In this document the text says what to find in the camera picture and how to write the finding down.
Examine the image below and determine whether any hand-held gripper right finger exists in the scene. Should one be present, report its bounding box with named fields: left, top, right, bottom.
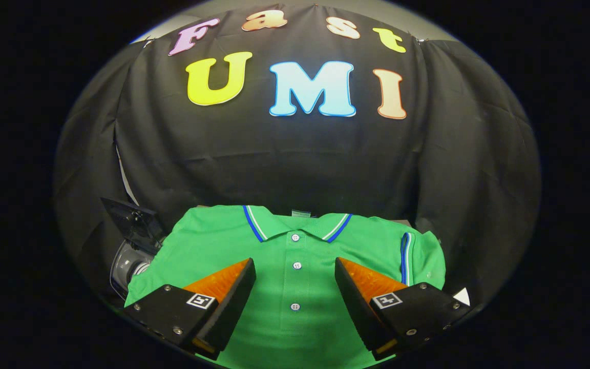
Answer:
left=334, top=257, right=472, bottom=361

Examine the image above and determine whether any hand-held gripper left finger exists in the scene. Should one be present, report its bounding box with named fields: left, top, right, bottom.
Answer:
left=123, top=258, right=257, bottom=360

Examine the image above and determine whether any green polo shirt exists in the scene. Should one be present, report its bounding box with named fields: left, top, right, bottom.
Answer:
left=123, top=204, right=447, bottom=369

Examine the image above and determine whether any dark glass washing machine lid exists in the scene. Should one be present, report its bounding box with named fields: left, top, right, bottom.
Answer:
left=101, top=197, right=165, bottom=253

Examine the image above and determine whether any black backdrop cloth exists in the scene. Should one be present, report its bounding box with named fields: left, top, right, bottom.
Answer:
left=53, top=4, right=541, bottom=308

